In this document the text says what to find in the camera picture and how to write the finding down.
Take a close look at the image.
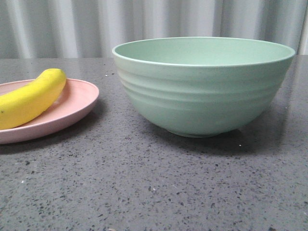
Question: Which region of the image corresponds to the white corrugated curtain backdrop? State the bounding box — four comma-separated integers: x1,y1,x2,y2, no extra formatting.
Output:
0,0,308,59

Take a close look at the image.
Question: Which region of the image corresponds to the pink plate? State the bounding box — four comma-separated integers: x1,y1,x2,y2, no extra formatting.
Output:
0,78,99,144

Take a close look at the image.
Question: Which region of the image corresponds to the yellow banana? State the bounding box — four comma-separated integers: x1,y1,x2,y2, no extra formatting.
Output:
0,68,66,130

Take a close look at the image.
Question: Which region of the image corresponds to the green ribbed bowl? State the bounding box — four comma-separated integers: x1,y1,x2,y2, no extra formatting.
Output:
112,37,295,137

